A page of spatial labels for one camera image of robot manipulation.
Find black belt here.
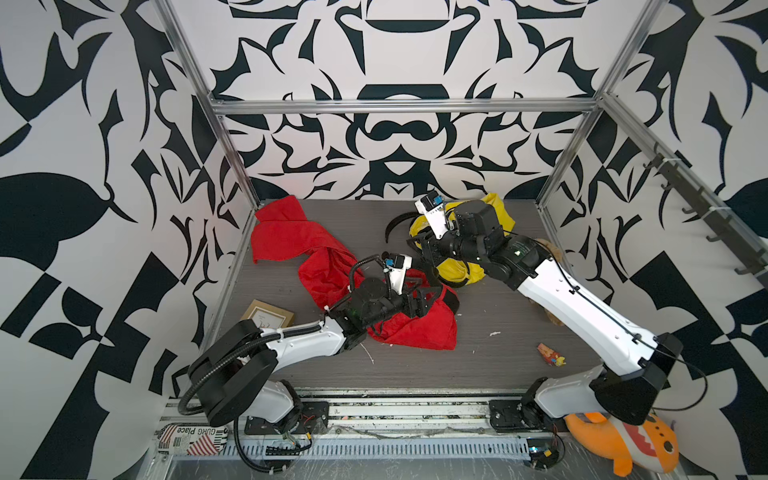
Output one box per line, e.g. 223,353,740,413
409,269,460,317
384,211,421,244

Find red trousers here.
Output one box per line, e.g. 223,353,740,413
251,196,458,350

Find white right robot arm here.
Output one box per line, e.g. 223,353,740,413
415,192,683,431

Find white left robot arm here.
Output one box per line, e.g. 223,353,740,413
177,255,441,427

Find yellow trousers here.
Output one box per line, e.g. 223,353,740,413
409,193,515,288

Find black belt in yellow trousers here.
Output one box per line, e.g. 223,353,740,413
384,211,421,244

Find brown teddy bear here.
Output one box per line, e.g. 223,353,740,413
528,238,572,327

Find small colourful toy figure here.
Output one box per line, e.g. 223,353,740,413
537,343,566,367

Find framed picture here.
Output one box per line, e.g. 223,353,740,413
241,300,295,329

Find striped printed bag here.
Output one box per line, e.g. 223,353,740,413
157,424,229,456

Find orange plush fish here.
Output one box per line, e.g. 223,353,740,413
564,413,679,478

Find black coat hook rack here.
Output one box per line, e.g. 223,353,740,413
644,142,767,290

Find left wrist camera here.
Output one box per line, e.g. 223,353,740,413
384,254,412,295

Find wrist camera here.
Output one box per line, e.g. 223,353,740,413
384,254,412,295
415,191,450,240

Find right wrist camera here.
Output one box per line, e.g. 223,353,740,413
415,191,450,240

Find white cable duct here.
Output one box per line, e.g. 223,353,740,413
173,436,532,462

